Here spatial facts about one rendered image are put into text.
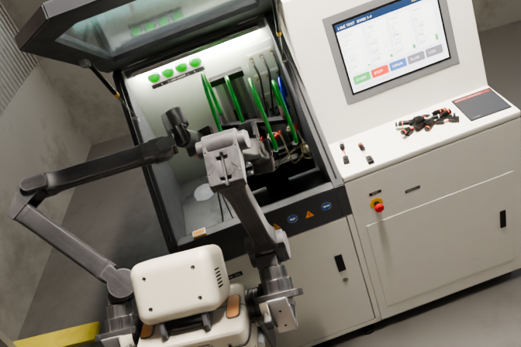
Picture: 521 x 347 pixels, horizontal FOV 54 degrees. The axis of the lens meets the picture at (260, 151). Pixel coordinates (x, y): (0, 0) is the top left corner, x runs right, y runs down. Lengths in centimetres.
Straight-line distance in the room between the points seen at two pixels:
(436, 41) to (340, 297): 115
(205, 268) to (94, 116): 369
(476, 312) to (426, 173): 87
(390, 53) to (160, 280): 125
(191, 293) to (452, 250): 144
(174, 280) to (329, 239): 96
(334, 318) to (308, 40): 125
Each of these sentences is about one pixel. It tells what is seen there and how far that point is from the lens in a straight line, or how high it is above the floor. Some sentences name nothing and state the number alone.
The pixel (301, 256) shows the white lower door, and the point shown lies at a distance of 211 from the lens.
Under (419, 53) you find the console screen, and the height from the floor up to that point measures 120.
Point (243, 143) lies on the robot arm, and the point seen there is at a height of 162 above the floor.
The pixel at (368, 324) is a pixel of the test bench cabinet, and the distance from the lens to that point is 258.
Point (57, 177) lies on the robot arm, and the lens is 156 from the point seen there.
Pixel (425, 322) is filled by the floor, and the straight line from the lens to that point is 265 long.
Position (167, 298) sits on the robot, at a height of 133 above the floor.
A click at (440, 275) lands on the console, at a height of 24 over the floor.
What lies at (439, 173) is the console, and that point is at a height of 83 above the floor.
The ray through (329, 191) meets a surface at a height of 94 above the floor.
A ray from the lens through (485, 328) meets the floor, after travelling 263.
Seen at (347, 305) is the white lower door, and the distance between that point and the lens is 242.
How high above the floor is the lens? 222
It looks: 35 degrees down
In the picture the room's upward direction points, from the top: 21 degrees counter-clockwise
